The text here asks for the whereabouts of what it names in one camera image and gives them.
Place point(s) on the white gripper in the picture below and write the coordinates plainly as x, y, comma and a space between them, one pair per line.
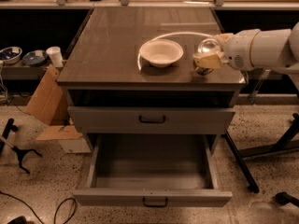
237, 54

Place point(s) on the white paper bowl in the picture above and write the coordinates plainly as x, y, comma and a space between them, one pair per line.
161, 52

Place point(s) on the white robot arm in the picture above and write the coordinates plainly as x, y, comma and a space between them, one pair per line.
275, 50

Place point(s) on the grey drawer cabinet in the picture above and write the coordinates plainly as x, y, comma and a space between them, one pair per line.
105, 70

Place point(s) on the closed grey upper drawer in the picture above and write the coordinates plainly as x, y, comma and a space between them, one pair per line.
165, 120

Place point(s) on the open grey middle drawer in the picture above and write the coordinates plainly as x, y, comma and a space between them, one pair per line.
152, 170

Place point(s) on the white paper cup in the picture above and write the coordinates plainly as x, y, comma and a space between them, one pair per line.
55, 56

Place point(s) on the brown cardboard sheet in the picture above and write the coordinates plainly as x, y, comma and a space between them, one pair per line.
48, 103

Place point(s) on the dark blue bowl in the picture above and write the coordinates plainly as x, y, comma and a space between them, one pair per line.
35, 58

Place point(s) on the flat cardboard piece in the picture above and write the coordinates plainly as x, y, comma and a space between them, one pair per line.
59, 132

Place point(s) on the blue white bowl left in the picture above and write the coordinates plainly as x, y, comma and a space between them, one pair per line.
10, 55

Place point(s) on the black stand legs left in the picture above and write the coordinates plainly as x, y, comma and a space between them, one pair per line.
21, 153

